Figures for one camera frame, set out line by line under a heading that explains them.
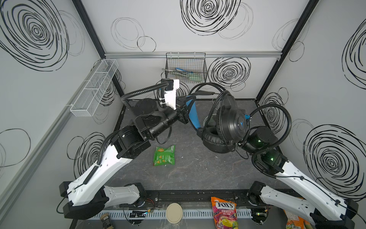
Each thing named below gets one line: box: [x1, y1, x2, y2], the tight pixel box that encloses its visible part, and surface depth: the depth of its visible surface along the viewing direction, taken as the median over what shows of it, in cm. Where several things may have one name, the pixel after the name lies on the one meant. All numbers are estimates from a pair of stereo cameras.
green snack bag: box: [153, 144, 176, 167], surface depth 87 cm
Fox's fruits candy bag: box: [210, 196, 239, 229], surface depth 68 cm
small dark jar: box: [100, 212, 112, 229], surface depth 67 cm
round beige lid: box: [165, 202, 183, 225], surface depth 66 cm
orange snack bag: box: [283, 209, 314, 229], surface depth 65 cm
